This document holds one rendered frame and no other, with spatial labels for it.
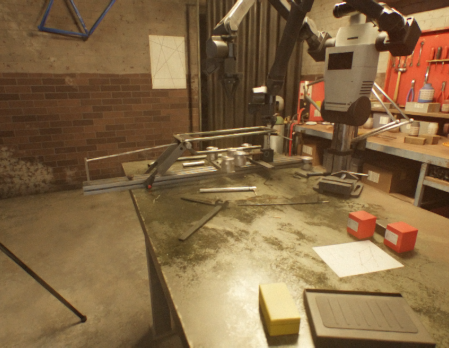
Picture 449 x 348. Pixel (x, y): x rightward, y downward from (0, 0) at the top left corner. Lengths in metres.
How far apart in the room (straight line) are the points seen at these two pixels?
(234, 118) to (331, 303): 3.31
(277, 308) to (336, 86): 1.31
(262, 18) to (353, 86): 2.45
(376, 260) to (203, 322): 0.39
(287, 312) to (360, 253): 0.29
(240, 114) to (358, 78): 2.31
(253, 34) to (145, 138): 1.80
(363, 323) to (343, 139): 1.28
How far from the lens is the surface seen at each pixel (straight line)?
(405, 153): 2.20
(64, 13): 3.76
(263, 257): 0.65
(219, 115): 3.58
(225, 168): 1.05
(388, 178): 2.38
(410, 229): 0.76
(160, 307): 1.60
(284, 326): 0.48
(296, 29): 1.31
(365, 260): 0.70
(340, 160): 1.70
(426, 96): 2.87
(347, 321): 0.51
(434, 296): 0.66
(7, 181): 3.96
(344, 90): 1.61
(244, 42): 3.70
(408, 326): 0.54
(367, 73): 1.63
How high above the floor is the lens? 1.24
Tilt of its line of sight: 18 degrees down
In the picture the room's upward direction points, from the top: straight up
